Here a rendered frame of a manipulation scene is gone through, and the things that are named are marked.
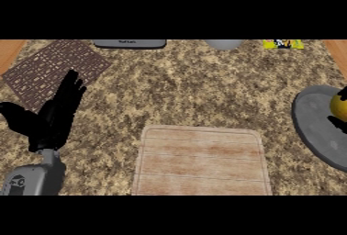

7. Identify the brown woven placemat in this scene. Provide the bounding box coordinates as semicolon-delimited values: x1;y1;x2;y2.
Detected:
2;39;114;112

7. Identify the yellow printed package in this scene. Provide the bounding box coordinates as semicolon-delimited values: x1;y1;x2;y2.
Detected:
263;39;306;50

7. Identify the grey round container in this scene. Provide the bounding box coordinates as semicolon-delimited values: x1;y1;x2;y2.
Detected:
204;39;247;51

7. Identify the pale wooden cutting board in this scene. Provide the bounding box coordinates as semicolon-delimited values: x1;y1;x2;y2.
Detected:
130;124;274;196

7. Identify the yellow lemon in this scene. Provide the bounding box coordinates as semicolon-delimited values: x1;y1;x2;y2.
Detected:
328;94;347;122

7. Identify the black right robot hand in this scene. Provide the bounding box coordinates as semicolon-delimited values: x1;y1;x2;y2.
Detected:
327;86;347;134

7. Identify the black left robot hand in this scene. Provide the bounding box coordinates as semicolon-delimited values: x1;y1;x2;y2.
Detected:
0;69;89;152

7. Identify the grey pan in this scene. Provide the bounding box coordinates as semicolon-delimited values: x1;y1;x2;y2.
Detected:
291;84;347;173

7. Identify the grey flat appliance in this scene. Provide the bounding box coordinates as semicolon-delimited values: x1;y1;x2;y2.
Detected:
92;39;169;50

